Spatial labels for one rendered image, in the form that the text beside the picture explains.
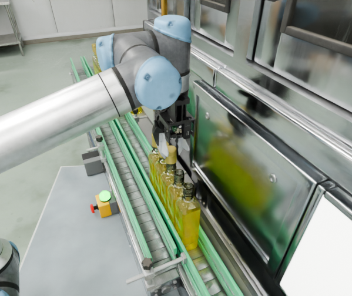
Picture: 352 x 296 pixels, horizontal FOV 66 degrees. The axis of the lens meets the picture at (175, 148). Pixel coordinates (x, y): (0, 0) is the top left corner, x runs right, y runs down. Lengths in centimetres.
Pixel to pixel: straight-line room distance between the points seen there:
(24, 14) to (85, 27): 113
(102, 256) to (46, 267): 19
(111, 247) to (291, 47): 87
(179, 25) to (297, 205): 41
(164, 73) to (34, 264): 89
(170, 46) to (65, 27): 597
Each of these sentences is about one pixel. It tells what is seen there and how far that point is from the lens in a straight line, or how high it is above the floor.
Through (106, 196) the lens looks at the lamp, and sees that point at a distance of 111.
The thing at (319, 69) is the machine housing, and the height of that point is 148.
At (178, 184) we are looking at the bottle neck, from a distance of 76.
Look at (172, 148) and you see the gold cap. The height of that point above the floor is 118.
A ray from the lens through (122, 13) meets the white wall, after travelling 664.
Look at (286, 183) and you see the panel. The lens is 59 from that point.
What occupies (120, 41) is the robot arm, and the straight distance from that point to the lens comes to 54.
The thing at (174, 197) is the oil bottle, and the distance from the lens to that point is 77.
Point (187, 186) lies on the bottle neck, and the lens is 72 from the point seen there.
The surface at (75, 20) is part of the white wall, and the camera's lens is 649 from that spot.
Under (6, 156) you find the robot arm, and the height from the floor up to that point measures 141.
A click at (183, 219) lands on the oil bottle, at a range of 76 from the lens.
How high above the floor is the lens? 165
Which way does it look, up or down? 37 degrees down
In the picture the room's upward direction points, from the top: straight up
